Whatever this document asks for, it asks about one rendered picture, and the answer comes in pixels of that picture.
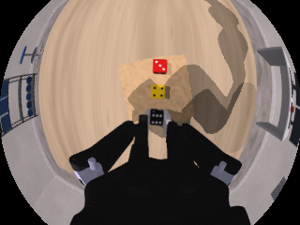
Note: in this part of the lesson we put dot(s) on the yellow die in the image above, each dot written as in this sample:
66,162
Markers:
158,91

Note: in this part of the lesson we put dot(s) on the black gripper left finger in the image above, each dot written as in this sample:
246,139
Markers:
99,158

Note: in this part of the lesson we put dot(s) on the black die with white pips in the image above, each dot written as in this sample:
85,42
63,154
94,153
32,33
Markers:
156,117

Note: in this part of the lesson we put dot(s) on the tan textured mat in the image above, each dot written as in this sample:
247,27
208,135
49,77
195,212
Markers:
137,78

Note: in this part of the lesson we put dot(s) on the red die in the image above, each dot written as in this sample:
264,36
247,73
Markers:
159,66

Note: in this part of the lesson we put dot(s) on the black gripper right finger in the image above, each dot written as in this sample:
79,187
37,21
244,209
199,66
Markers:
206,155

